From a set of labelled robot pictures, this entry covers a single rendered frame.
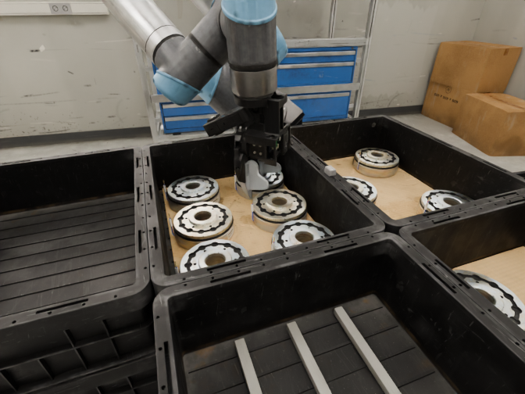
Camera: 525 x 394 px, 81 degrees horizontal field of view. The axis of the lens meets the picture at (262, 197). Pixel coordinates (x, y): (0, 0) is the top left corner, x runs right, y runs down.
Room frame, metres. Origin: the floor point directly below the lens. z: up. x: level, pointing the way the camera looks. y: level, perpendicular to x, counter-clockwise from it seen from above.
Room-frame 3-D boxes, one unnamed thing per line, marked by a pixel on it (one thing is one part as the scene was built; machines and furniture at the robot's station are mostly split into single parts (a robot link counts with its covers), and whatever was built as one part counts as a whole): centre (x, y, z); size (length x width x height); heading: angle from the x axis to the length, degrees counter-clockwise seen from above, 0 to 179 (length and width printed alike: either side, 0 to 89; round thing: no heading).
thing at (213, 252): (0.32, 0.07, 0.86); 0.05 x 0.05 x 0.01
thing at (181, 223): (0.43, 0.10, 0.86); 0.10 x 0.10 x 0.01
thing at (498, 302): (0.26, -0.28, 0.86); 0.05 x 0.05 x 0.01
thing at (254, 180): (0.51, 0.01, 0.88); 0.06 x 0.03 x 0.09; 65
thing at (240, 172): (0.52, 0.03, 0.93); 0.05 x 0.02 x 0.09; 155
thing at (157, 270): (0.45, 0.04, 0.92); 0.40 x 0.30 x 0.02; 20
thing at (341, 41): (2.44, 0.02, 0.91); 1.70 x 0.10 x 0.05; 104
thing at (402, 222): (0.55, -0.24, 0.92); 0.40 x 0.30 x 0.02; 20
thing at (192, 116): (2.32, 0.40, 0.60); 0.72 x 0.03 x 0.56; 104
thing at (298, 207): (0.48, -0.03, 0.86); 0.10 x 0.10 x 0.01
